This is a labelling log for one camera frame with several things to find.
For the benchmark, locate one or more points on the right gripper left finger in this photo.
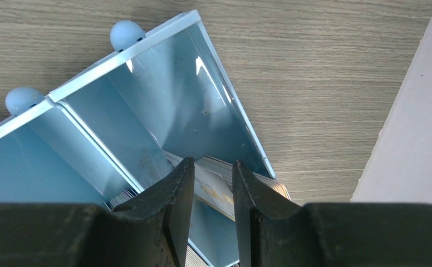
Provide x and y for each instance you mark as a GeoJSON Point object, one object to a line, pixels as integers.
{"type": "Point", "coordinates": [151, 229]}

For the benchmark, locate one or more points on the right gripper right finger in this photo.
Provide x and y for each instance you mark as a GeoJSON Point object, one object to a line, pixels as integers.
{"type": "Point", "coordinates": [274, 231]}

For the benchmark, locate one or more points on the black card in tray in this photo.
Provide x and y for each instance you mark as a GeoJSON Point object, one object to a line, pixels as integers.
{"type": "Point", "coordinates": [121, 198]}

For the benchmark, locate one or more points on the white card in tray end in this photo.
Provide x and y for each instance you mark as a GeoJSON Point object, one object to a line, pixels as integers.
{"type": "Point", "coordinates": [213, 181]}

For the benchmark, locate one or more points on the orange card stack in tray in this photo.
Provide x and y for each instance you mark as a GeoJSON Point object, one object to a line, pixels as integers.
{"type": "Point", "coordinates": [264, 180]}

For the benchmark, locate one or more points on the blue three-compartment tray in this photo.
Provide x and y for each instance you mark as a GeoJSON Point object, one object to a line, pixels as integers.
{"type": "Point", "coordinates": [106, 129]}

